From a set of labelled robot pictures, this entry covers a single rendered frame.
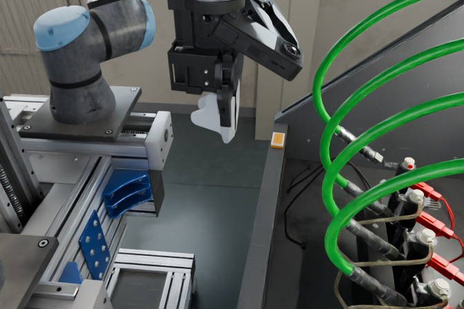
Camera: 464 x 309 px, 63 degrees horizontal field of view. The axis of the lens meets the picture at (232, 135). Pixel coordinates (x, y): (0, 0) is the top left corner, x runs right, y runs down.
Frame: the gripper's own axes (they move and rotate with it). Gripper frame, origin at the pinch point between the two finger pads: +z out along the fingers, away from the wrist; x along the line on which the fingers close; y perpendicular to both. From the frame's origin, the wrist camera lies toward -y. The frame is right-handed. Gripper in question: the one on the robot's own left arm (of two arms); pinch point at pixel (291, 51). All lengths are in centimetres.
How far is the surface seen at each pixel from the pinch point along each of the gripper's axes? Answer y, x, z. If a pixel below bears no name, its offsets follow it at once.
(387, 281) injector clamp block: 5.9, 5.9, 39.7
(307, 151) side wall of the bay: 24, -38, 26
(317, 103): 1.2, -0.1, 9.5
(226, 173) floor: 112, -123, 37
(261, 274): 23.1, 10.4, 29.1
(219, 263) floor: 105, -67, 62
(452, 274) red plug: -5.0, 11.0, 37.7
